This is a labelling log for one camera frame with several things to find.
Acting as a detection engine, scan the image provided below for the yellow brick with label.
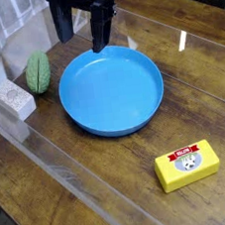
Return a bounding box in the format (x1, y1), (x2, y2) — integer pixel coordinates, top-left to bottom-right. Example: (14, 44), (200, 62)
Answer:
(154, 139), (220, 193)

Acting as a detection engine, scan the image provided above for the clear acrylic enclosure wall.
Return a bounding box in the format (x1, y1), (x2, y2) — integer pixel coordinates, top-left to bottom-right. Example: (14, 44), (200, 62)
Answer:
(0, 0), (225, 225)

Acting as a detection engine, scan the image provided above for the blue round tray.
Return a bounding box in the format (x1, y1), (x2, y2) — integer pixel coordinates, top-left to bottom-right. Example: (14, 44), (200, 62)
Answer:
(58, 46), (164, 137)

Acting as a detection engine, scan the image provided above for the white speckled block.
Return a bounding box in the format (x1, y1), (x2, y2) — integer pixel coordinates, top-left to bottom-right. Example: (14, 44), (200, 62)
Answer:
(0, 79), (36, 121)

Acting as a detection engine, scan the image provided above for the green textured gourd toy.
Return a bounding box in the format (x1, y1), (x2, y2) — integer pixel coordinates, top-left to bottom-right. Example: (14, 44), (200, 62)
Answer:
(26, 51), (51, 94)

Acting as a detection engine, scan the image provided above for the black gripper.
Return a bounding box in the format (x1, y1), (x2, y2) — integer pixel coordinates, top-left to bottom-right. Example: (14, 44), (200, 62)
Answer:
(46, 0), (115, 53)

